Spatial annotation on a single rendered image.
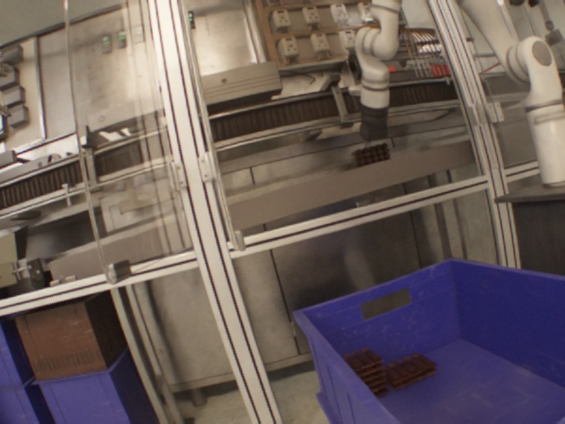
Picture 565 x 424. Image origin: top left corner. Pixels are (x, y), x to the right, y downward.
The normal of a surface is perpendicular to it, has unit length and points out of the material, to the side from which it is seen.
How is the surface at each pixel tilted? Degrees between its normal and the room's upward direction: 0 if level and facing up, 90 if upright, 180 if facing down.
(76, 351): 90
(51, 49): 90
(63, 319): 90
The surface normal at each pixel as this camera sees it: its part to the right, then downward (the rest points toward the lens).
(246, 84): 0.16, 0.01
